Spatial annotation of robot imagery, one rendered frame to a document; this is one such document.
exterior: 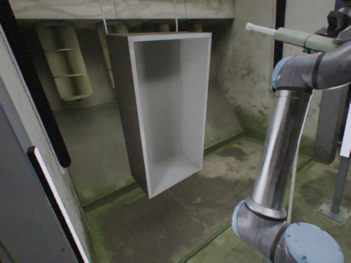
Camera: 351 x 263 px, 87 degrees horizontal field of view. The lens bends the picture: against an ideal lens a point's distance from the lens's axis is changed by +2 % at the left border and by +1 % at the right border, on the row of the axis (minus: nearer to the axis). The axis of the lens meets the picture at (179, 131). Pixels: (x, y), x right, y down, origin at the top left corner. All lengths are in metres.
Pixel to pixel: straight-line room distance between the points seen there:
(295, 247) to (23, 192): 0.88
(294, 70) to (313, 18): 2.06
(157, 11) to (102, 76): 1.03
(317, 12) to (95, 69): 2.60
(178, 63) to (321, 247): 1.46
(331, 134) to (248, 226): 2.21
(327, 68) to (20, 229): 1.10
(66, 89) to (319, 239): 2.20
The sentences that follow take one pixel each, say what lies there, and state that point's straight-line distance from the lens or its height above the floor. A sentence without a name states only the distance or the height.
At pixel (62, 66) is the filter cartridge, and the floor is 1.59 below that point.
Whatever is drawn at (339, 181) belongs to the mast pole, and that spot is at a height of 0.36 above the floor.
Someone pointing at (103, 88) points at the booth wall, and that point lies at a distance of 2.66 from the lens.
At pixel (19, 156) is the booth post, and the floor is 1.28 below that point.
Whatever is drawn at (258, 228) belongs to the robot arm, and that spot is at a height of 0.88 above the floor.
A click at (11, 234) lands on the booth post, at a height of 1.03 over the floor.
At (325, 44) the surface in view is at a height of 1.47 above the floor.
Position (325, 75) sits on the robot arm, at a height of 1.38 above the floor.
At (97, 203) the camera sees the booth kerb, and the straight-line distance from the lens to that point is 2.43.
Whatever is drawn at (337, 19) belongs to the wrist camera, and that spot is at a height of 1.56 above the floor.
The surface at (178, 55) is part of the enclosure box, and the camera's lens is 1.68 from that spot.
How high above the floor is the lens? 1.48
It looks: 21 degrees down
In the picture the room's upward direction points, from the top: 8 degrees counter-clockwise
